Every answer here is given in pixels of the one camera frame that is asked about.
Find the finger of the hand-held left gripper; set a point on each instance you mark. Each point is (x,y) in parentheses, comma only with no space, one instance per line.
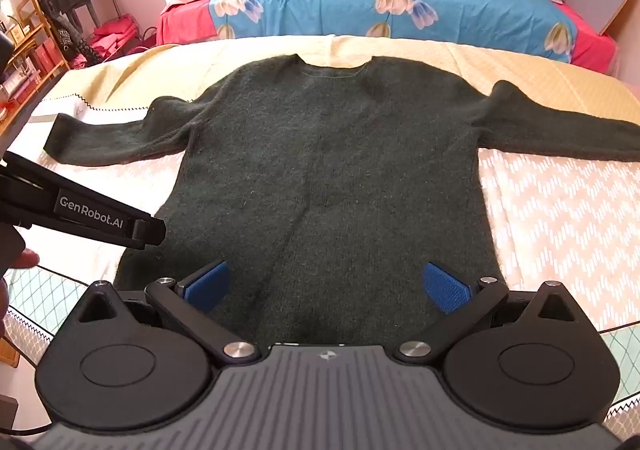
(100,215)

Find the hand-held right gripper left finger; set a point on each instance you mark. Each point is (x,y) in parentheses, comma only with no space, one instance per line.
(207,282)

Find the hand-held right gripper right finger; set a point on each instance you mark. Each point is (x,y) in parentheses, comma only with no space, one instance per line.
(445,287)

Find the dark green knit sweater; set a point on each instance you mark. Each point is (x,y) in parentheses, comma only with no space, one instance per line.
(325,155)

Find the pile of red clothes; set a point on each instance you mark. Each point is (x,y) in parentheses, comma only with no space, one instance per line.
(115,33)

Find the person's left hand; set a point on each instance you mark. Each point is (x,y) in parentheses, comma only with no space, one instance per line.
(25,260)

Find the green lattice patterned sheet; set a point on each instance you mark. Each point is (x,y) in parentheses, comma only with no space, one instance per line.
(40,300)

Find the zigzag patterned blanket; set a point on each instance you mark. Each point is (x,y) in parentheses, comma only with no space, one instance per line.
(550,210)

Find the wooden shelf rack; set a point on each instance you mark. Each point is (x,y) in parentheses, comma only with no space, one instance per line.
(37,38)

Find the black white spotted garment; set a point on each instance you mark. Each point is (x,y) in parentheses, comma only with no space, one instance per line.
(65,38)

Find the yellow quilted blanket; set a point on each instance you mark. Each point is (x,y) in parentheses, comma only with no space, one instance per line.
(550,80)

